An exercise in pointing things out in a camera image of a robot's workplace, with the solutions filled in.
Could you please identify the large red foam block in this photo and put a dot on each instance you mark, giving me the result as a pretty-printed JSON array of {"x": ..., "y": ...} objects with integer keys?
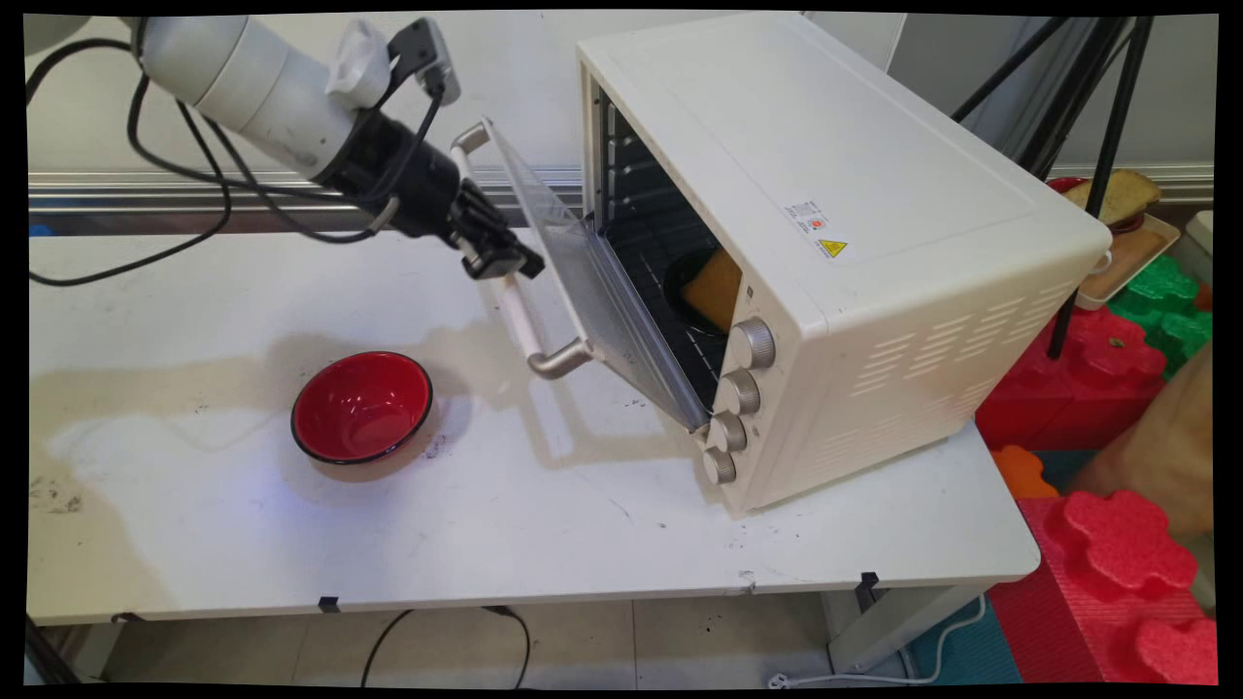
[{"x": 1097, "y": 582}]

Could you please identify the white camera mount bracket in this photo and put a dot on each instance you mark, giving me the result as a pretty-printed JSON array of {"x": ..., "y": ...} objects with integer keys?
[{"x": 359, "y": 68}]

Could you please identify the tan brown bulky object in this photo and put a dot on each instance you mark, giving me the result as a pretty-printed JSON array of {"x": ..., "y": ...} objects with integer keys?
[{"x": 1160, "y": 456}]

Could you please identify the aluminium table rail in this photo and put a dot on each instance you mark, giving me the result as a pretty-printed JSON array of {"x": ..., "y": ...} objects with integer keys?
[{"x": 97, "y": 190}]

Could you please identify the black table edge clip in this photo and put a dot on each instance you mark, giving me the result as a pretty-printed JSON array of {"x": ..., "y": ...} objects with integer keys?
[
  {"x": 329, "y": 604},
  {"x": 867, "y": 583}
]

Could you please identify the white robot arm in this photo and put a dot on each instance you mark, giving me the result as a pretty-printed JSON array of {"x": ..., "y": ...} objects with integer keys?
[{"x": 243, "y": 78}]

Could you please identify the teal foam floor mat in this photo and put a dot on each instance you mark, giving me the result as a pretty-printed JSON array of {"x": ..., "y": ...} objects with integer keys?
[{"x": 971, "y": 650}]

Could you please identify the yellow warning sticker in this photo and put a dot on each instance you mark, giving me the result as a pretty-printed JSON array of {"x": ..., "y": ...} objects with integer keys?
[{"x": 832, "y": 248}]

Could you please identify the beige oven knob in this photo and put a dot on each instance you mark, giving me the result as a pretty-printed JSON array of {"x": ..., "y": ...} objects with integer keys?
[
  {"x": 726, "y": 432},
  {"x": 738, "y": 391},
  {"x": 753, "y": 343},
  {"x": 720, "y": 467}
]

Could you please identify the white toaster oven body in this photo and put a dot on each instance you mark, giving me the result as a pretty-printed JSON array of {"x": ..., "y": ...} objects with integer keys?
[{"x": 874, "y": 194}]

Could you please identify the beige serving tray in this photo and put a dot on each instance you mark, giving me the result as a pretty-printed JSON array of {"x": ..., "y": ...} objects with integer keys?
[{"x": 1131, "y": 260}]

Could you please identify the white table leg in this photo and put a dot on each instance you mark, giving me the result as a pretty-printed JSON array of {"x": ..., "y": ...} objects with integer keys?
[{"x": 874, "y": 631}]

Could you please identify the green foam block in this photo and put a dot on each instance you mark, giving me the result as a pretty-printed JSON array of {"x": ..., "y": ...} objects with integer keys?
[{"x": 1160, "y": 289}]

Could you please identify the small red foam block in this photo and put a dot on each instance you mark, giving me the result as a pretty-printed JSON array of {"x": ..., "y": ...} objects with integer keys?
[{"x": 1068, "y": 388}]

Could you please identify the toasted sandwich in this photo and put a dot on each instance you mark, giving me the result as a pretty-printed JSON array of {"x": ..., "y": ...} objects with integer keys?
[{"x": 1122, "y": 192}]

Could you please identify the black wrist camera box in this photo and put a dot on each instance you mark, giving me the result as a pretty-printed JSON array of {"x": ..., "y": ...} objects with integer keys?
[{"x": 427, "y": 53}]

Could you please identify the red plate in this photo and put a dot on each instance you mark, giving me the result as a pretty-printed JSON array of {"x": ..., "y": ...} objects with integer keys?
[{"x": 1060, "y": 183}]

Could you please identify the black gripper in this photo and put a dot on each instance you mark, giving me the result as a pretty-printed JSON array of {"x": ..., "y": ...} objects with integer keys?
[{"x": 408, "y": 184}]

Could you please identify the red bowl with black rim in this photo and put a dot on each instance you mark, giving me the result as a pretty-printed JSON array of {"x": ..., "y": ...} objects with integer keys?
[{"x": 359, "y": 408}]

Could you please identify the black tripod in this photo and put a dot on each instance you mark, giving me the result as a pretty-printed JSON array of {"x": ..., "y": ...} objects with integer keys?
[{"x": 1117, "y": 126}]

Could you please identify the orange foam piece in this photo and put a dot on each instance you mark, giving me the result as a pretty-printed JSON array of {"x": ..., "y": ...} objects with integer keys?
[{"x": 1022, "y": 474}]

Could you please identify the white oven label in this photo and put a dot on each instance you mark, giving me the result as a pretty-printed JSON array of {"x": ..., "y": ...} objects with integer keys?
[{"x": 806, "y": 217}]

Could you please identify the yellow bread slice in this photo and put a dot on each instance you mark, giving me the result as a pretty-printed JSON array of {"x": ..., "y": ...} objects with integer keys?
[{"x": 717, "y": 286}]

